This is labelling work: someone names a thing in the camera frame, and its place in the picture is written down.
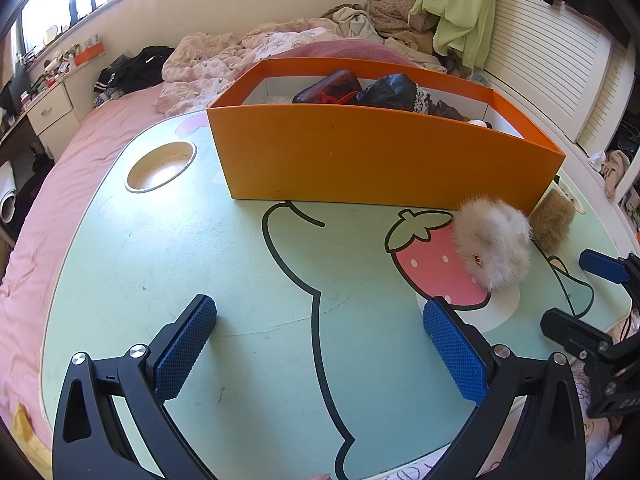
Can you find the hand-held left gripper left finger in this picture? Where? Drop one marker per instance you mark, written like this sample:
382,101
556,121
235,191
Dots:
185,347

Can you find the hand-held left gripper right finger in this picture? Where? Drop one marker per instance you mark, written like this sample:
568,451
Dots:
452,350

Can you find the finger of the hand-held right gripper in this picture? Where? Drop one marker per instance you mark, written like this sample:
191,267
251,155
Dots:
575,330
602,265

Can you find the tan plush toy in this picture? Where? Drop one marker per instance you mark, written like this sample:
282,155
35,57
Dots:
550,222

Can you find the white fluffy pompom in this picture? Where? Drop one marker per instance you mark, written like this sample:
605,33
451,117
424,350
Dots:
490,240

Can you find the small white round toy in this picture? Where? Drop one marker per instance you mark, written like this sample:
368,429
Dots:
477,123

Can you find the orange cardboard box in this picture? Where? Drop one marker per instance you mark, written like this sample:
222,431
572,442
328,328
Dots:
375,155

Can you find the black satin lace cloth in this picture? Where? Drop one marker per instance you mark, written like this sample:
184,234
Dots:
390,90

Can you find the dark red case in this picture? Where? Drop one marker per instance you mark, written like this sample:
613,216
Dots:
330,85

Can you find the green cartoon-print desktop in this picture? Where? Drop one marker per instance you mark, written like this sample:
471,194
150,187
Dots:
200,240

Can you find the pink rose-print fabric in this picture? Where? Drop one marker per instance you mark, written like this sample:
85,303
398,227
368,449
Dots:
592,435

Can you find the cream cloth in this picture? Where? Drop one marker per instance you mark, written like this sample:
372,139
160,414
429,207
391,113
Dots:
615,170

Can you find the yellow cloth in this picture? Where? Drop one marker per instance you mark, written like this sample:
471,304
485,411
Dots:
30,435

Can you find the pink bed sheet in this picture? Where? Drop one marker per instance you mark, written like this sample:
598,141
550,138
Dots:
60,200

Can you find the white louvered door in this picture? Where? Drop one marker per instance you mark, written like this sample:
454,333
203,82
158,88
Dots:
540,60

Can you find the light blue cloth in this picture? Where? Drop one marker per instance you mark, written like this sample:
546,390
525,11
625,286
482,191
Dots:
480,79

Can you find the white paper roll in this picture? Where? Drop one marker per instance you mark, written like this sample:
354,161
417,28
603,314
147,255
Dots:
7,195

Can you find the white drawer cabinet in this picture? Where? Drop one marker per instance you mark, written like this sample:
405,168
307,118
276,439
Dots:
50,110

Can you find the black clothes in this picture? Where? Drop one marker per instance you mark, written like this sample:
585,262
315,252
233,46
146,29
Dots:
140,67

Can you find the pink floral quilt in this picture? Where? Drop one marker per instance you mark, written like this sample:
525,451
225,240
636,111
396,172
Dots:
210,65

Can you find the light green hanging garment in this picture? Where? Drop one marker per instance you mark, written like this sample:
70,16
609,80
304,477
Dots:
460,5

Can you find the orange storage tray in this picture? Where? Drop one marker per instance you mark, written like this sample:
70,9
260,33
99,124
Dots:
90,55

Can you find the pile of beige clothes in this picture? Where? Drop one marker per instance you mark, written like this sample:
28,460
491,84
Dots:
380,20

